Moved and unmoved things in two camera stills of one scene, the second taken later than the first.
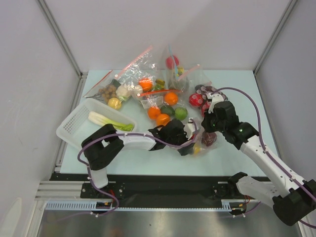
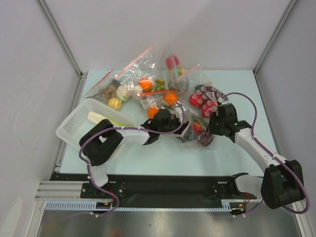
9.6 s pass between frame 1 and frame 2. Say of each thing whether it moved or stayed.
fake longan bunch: stayed
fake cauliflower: stayed
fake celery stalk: stayed
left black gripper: moved
